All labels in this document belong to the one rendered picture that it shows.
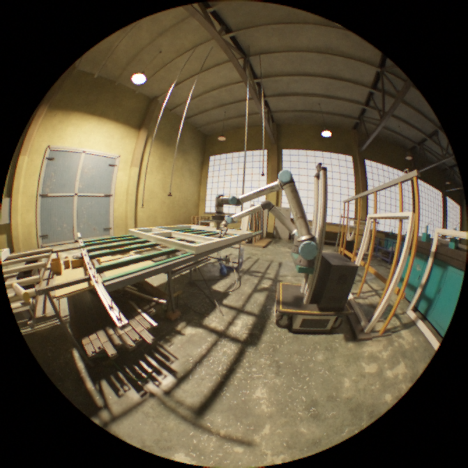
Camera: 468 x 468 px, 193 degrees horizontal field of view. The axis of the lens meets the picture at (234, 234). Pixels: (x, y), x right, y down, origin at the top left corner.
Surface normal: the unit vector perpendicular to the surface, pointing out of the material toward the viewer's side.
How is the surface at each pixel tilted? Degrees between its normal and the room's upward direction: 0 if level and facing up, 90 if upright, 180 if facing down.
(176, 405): 0
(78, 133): 90
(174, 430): 0
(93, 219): 90
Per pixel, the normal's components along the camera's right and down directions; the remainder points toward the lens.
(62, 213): 0.91, 0.11
